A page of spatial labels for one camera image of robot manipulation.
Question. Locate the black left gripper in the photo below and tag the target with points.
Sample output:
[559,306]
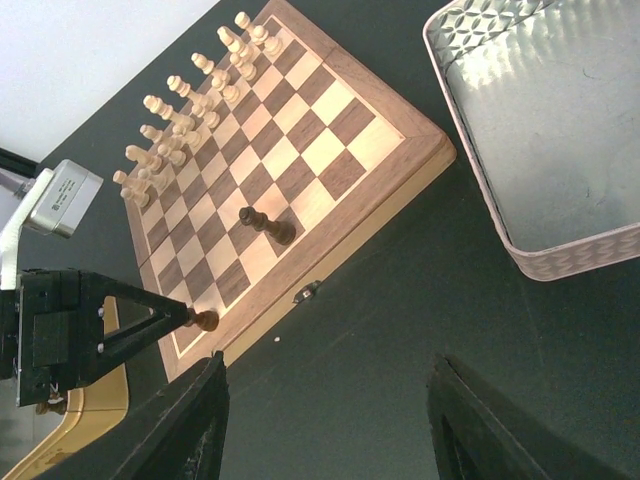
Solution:
[53,336]

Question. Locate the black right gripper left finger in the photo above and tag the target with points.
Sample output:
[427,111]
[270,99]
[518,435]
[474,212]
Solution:
[178,434]

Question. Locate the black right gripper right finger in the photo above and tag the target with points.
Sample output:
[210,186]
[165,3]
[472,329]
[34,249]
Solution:
[479,433]

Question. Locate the dark rook piece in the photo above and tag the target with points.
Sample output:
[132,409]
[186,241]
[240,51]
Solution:
[207,320]

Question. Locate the dark king piece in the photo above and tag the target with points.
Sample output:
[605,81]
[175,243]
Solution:
[283,232]

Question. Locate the gold tin with pieces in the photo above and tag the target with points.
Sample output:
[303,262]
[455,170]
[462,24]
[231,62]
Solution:
[35,438]

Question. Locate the wooden chess board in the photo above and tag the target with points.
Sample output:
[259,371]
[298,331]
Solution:
[302,132]

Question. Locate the white rook near corner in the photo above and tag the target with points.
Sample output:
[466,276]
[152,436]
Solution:
[133,189]

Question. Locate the white rook corner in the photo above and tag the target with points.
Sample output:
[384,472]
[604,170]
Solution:
[133,189]
[243,21]

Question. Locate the silver patterned metal tray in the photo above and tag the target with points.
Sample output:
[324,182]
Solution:
[545,98]

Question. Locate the white rook far corner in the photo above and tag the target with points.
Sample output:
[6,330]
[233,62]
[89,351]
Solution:
[243,21]

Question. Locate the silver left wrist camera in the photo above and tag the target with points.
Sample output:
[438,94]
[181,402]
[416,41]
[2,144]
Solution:
[65,201]

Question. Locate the black frame post left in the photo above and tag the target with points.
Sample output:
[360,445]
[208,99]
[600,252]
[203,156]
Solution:
[17,164]

